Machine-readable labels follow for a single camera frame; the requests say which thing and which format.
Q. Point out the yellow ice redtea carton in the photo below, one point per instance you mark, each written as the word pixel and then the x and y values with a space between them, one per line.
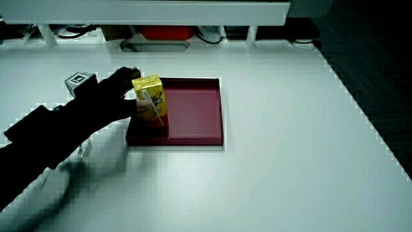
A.
pixel 152 93

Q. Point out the brown cardboard box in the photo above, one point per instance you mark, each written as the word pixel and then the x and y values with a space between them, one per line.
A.
pixel 114 32

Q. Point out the red box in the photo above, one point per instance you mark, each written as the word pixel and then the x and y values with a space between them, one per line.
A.
pixel 166 32

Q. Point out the white desk shelf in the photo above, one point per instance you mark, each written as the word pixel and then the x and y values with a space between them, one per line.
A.
pixel 145 12

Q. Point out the person's left hand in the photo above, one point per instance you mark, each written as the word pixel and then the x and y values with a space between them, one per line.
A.
pixel 106 96

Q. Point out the clear plastic bag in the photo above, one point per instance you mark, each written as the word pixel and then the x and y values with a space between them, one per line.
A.
pixel 209 31

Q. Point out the red tray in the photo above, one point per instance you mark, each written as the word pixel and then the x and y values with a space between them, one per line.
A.
pixel 196 112

